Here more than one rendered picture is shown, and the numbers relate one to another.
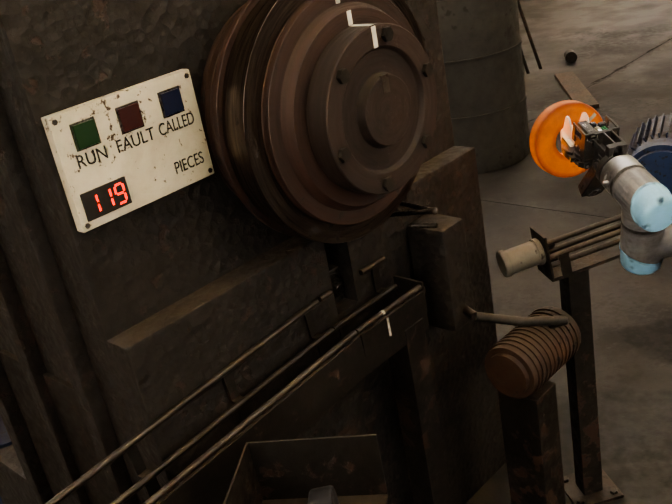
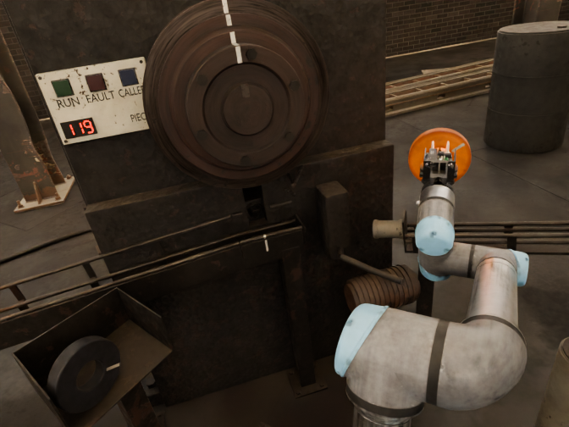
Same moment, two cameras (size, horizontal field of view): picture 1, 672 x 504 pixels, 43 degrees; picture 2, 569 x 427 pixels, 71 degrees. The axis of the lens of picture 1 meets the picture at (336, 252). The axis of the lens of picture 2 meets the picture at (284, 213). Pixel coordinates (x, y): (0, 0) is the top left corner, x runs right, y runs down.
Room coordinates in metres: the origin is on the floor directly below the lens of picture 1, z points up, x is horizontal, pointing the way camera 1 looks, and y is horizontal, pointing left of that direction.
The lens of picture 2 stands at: (0.60, -0.65, 1.35)
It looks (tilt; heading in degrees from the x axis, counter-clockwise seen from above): 29 degrees down; 31
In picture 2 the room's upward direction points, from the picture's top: 8 degrees counter-clockwise
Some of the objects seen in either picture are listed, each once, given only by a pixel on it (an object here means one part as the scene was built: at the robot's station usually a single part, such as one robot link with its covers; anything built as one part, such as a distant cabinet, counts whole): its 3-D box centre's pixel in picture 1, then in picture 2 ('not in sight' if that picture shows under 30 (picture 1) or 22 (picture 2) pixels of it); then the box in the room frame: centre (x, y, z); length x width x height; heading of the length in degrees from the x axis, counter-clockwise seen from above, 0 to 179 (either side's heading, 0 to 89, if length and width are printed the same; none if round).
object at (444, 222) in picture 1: (440, 271); (333, 220); (1.63, -0.21, 0.68); 0.11 x 0.08 x 0.24; 43
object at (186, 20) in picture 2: (335, 107); (239, 99); (1.46, -0.05, 1.11); 0.47 x 0.06 x 0.47; 133
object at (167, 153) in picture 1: (135, 147); (102, 101); (1.31, 0.28, 1.15); 0.26 x 0.02 x 0.18; 133
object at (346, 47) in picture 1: (377, 109); (246, 108); (1.39, -0.11, 1.11); 0.28 x 0.06 x 0.28; 133
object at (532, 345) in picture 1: (540, 427); (381, 335); (1.59, -0.38, 0.27); 0.22 x 0.13 x 0.53; 133
